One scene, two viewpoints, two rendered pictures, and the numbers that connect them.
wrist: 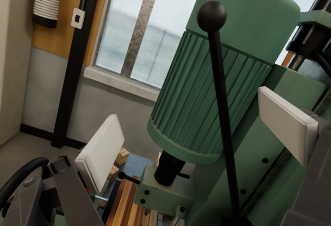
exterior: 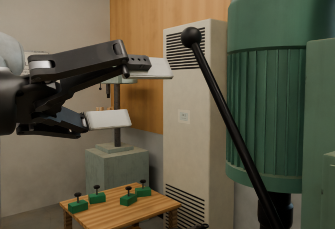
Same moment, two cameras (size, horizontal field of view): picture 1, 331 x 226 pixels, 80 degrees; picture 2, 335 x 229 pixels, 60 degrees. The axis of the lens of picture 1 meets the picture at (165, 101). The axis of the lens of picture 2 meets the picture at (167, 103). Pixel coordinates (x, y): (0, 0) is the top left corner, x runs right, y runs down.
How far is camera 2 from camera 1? 0.41 m
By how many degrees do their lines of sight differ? 60
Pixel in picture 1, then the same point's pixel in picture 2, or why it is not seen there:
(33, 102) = (243, 219)
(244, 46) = (246, 43)
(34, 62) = not seen: hidden behind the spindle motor
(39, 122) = not seen: outside the picture
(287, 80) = (313, 53)
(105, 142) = (106, 114)
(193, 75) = (230, 89)
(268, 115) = (155, 72)
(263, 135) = (324, 133)
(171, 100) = not seen: hidden behind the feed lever
